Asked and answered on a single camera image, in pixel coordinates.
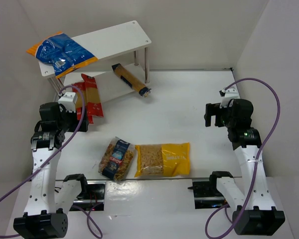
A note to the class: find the yellow macaroni bag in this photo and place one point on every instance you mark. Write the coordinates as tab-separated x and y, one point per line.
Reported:
168	160

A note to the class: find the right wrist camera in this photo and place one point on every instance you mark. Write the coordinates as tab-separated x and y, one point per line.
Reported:
228	95

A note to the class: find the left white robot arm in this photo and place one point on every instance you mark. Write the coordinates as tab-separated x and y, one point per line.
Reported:
45	214

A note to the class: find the blue tricolour fusilli bag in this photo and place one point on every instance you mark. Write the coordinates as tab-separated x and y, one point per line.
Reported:
116	160

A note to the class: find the blue orange pasta bag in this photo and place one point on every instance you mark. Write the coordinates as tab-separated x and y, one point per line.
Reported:
63	53

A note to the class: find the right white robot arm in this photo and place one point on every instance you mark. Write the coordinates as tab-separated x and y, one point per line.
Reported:
254	211

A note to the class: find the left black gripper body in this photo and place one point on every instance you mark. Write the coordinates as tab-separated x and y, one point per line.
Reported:
77	122

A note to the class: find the blue-capped spaghetti pack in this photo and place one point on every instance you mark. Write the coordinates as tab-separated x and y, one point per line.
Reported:
132	81

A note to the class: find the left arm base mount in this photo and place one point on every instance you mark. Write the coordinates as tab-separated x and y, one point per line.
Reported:
88	195

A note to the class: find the red spaghetti pack right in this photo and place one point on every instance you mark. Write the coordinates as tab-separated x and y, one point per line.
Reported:
93	93

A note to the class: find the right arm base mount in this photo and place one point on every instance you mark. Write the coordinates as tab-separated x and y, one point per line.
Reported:
205	195

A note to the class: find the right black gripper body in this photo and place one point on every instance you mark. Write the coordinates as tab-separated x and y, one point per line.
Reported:
210	114

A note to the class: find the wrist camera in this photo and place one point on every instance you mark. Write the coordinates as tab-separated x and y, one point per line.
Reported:
228	95
68	100

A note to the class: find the white two-tier shelf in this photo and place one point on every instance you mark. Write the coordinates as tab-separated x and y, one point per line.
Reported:
109	45

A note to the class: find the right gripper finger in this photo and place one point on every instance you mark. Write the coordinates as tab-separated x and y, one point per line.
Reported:
209	112
218	120

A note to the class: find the red spaghetti pack left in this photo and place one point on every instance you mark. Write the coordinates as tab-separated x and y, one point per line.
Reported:
80	99

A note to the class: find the red spaghetti pack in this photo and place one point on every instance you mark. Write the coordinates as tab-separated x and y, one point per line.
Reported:
93	93
80	99

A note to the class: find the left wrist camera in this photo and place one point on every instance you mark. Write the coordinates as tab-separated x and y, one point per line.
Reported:
68	100

